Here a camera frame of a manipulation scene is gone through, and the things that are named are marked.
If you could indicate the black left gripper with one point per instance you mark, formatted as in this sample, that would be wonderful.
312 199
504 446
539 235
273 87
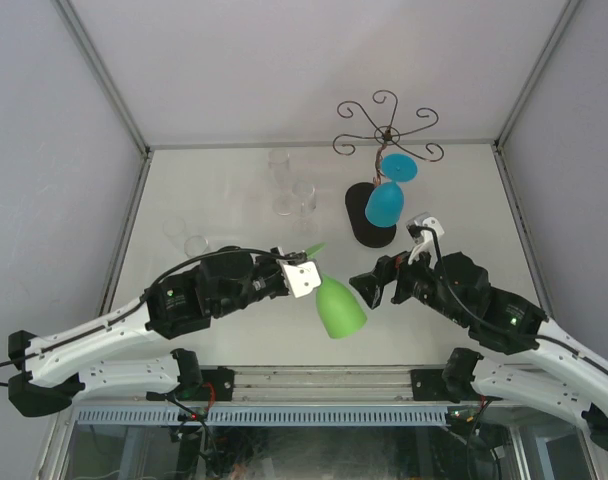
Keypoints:
274 264

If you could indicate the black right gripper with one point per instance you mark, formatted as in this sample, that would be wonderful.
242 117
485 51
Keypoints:
369 285

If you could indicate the green plastic wine glass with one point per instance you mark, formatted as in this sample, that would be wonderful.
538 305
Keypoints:
337 307

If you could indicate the blue plastic wine glass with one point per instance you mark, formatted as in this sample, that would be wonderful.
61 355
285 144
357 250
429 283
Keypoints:
386 202

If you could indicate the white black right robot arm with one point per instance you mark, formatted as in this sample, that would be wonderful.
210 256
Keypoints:
572 381

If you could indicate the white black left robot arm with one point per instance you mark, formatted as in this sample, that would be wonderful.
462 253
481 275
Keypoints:
55 371

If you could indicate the metal wine glass rack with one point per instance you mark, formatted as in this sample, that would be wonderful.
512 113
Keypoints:
388 138

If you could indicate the clear wine glass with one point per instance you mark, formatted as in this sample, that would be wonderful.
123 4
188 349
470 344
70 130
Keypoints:
304 195

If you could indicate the clear flute glass front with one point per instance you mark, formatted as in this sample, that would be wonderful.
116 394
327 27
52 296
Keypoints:
196 245

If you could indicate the clear glass left rear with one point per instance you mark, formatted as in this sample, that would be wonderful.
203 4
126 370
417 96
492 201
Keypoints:
174 229

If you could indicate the clear tall champagne flute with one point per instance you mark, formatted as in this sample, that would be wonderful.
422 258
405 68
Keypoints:
279 166

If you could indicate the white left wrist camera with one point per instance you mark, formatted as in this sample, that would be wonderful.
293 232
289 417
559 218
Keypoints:
301 279

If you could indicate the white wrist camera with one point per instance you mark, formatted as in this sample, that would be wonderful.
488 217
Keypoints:
423 229
301 279

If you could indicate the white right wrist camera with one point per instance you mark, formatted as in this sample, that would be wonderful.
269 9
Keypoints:
423 229

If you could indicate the aluminium mounting rail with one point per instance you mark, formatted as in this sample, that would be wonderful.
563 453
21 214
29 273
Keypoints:
324 385

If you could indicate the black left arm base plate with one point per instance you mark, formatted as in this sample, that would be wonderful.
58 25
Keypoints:
215 385

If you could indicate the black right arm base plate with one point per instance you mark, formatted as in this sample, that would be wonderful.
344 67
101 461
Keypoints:
434 384

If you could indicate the blue slotted cable duct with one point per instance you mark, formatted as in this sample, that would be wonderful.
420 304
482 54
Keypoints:
267 416

